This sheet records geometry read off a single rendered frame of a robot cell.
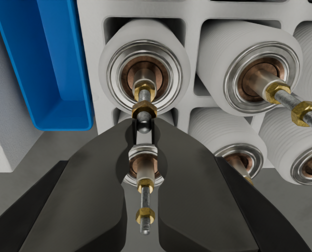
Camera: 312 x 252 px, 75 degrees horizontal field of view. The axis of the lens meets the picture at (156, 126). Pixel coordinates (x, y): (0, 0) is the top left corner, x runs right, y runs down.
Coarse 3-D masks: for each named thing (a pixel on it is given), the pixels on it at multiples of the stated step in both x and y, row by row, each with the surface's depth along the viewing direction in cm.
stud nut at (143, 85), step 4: (140, 84) 17; (144, 84) 17; (148, 84) 17; (136, 88) 17; (140, 88) 17; (144, 88) 17; (148, 88) 17; (152, 88) 17; (136, 92) 17; (152, 92) 17; (136, 96) 17; (152, 96) 17; (136, 100) 17; (152, 100) 17
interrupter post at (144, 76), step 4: (144, 68) 20; (136, 72) 20; (140, 72) 19; (144, 72) 19; (148, 72) 19; (152, 72) 20; (136, 76) 18; (140, 76) 18; (144, 76) 18; (148, 76) 18; (152, 76) 19; (136, 80) 17; (140, 80) 17; (144, 80) 17; (148, 80) 17; (152, 80) 18; (136, 84) 17; (152, 84) 17; (132, 88) 18; (156, 88) 18; (132, 92) 18; (156, 92) 18
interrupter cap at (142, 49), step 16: (128, 48) 18; (144, 48) 18; (160, 48) 18; (112, 64) 19; (128, 64) 19; (144, 64) 20; (160, 64) 19; (176, 64) 19; (112, 80) 20; (128, 80) 20; (160, 80) 20; (176, 80) 20; (112, 96) 21; (128, 96) 21; (160, 96) 21; (176, 96) 21
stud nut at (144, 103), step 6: (138, 102) 14; (144, 102) 14; (132, 108) 14; (138, 108) 13; (144, 108) 13; (150, 108) 13; (156, 108) 14; (132, 114) 14; (150, 114) 14; (156, 114) 14
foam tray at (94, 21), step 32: (96, 0) 23; (128, 0) 23; (160, 0) 23; (192, 0) 23; (224, 0) 32; (256, 0) 30; (288, 0) 23; (96, 32) 24; (192, 32) 25; (288, 32) 25; (96, 64) 26; (192, 64) 27; (96, 96) 29; (192, 96) 29; (256, 128) 33
